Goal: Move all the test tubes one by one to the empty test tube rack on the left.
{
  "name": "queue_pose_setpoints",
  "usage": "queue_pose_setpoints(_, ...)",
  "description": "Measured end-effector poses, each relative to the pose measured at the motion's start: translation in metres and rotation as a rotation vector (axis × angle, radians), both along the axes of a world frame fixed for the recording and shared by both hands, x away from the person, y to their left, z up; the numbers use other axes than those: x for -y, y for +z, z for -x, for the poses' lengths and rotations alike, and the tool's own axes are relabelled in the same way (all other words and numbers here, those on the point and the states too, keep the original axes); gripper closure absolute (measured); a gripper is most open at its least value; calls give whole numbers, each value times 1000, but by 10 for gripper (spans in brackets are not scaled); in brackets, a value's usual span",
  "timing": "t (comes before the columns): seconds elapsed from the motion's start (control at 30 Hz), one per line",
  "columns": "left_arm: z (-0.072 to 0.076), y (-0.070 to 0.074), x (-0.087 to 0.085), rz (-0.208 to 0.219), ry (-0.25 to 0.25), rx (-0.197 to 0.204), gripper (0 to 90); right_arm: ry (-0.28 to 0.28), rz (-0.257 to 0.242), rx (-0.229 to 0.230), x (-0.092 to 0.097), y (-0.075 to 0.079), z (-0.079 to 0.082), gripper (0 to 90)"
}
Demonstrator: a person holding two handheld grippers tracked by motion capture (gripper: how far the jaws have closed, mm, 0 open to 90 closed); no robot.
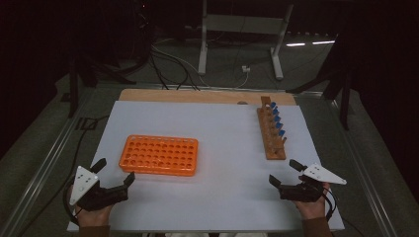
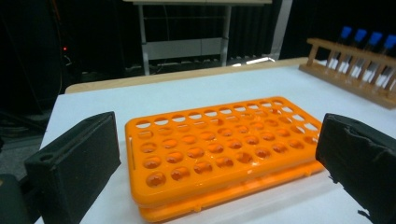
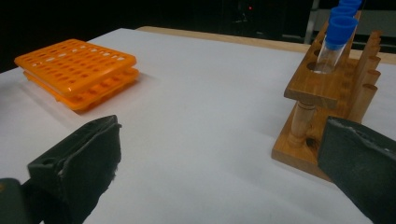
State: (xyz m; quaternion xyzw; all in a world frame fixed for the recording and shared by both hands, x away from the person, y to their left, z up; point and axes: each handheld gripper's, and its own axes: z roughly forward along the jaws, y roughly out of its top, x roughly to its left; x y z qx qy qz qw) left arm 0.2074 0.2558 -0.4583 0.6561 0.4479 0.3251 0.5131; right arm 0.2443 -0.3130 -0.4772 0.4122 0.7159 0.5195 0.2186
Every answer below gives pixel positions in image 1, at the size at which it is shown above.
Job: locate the person's left hand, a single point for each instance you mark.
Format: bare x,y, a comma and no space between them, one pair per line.
94,218

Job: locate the orange test tube rack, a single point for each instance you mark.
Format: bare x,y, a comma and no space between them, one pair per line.
158,154

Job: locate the grey metal stand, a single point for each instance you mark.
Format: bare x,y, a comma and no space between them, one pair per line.
243,24

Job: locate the white plug adapter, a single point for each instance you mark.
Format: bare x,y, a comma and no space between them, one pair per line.
245,69

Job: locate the black tripod stand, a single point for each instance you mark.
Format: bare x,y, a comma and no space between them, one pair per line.
73,95
345,105

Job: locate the dark equipment stand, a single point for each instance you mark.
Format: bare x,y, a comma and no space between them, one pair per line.
142,33

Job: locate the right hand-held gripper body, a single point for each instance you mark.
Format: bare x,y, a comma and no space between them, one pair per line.
303,192

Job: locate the person's right hand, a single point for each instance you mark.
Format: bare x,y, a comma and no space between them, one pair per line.
311,210

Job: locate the wooden test tube rack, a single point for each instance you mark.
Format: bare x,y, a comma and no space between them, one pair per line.
270,138

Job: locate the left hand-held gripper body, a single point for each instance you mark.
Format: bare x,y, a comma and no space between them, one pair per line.
99,197

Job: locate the white table mat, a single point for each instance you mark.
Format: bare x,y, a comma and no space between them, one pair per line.
224,184

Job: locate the blue capped test tube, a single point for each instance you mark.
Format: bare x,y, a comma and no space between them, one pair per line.
279,125
277,118
275,111
282,133
272,104

